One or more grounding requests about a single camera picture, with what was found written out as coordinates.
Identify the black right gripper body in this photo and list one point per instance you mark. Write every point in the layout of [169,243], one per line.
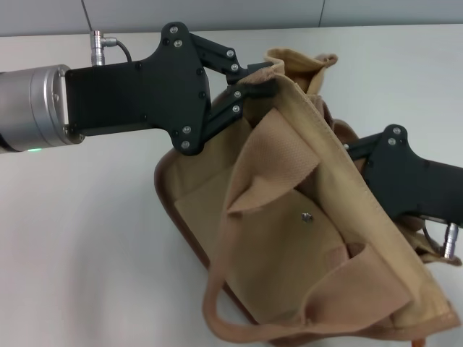
[416,184]

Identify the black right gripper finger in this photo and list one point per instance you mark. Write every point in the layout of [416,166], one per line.
[361,150]

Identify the khaki canvas food bag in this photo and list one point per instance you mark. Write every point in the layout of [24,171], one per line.
[289,235]

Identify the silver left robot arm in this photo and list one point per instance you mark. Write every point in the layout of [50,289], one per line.
[32,108]

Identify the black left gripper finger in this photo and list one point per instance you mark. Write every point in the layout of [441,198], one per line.
[220,58]
[228,108]

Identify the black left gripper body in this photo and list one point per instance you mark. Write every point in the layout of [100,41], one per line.
[137,97]

